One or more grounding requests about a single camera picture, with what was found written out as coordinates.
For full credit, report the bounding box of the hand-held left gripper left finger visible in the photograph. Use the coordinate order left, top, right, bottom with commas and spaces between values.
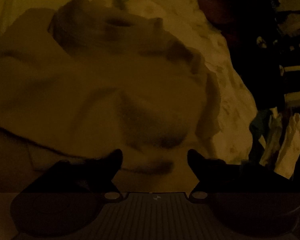
39, 148, 124, 203

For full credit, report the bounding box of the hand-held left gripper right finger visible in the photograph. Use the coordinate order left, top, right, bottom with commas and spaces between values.
187, 149, 275, 203

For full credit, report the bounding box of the pale garment with dark patches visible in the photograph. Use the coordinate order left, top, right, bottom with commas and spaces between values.
0, 0, 222, 176

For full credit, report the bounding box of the dark teal garment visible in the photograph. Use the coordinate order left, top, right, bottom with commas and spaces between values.
249, 108, 283, 166

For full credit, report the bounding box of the floral bed sheet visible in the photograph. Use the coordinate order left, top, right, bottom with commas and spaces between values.
85, 0, 259, 165

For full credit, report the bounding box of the white crumpled cloth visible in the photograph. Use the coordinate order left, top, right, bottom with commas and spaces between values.
260, 112, 300, 180

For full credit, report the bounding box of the black cloth with pale patches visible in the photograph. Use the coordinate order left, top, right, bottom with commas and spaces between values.
222, 2, 290, 112

